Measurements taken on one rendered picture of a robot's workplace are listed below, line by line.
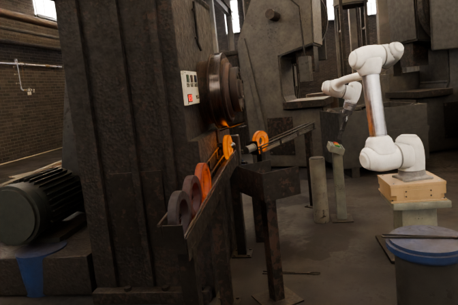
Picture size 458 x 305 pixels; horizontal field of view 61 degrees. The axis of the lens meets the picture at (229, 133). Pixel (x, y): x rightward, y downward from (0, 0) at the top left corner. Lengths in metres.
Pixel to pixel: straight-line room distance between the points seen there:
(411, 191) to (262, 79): 3.07
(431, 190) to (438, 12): 3.25
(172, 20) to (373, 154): 1.37
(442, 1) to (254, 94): 2.51
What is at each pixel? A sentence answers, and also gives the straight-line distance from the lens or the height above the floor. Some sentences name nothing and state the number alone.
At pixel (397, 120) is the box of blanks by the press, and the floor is 0.58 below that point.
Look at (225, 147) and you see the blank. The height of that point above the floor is 0.76.
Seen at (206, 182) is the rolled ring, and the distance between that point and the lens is 1.87.
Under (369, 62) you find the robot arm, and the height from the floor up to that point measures 1.19.
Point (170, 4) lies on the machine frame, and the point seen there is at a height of 1.57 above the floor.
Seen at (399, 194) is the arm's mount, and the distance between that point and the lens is 2.52.
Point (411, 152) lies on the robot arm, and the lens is 2.55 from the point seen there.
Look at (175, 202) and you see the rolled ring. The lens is 1.40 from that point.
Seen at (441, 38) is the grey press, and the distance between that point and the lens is 5.45.
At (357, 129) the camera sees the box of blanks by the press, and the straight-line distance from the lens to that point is 4.48.
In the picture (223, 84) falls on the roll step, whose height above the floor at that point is 1.15.
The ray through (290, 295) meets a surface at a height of 0.01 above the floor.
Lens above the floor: 1.12
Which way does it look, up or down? 6 degrees down
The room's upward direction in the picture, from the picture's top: 6 degrees counter-clockwise
